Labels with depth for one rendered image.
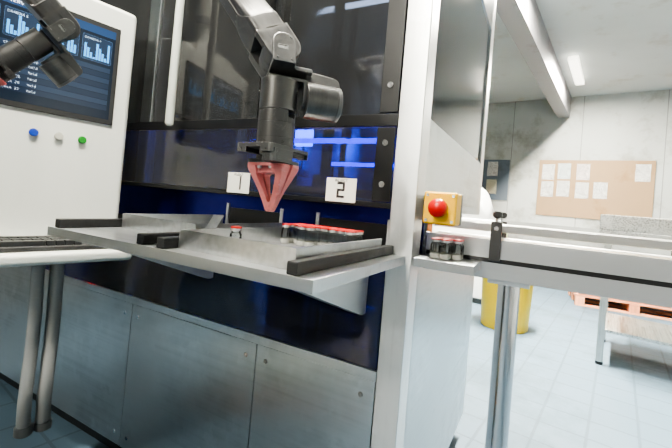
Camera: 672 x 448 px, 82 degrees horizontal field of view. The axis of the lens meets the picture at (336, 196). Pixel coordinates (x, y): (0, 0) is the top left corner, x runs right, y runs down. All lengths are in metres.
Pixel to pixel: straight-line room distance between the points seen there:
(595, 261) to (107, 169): 1.36
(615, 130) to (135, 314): 8.11
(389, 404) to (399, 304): 0.23
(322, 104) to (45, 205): 0.98
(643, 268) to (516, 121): 7.93
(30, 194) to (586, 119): 8.32
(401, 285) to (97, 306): 1.18
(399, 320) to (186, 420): 0.78
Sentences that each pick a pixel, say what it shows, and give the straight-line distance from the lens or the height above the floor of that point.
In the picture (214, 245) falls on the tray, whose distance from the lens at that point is 0.70.
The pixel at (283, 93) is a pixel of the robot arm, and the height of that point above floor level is 1.14.
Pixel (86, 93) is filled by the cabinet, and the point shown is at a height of 1.25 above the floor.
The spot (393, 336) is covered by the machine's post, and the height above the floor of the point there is 0.69.
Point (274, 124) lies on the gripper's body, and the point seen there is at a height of 1.10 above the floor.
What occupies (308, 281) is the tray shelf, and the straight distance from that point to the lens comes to 0.55.
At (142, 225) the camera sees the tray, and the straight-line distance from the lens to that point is 1.04.
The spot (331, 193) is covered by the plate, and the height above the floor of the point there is 1.01.
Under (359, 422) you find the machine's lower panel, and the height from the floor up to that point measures 0.47.
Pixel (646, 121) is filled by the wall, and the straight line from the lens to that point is 8.62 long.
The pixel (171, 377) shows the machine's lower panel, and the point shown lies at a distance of 1.44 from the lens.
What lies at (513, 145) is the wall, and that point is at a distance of 8.74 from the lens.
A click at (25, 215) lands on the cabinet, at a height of 0.88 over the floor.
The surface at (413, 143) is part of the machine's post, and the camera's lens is 0.91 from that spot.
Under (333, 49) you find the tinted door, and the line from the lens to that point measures 1.08.
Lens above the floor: 0.99
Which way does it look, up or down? 1 degrees up
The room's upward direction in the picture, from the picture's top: 5 degrees clockwise
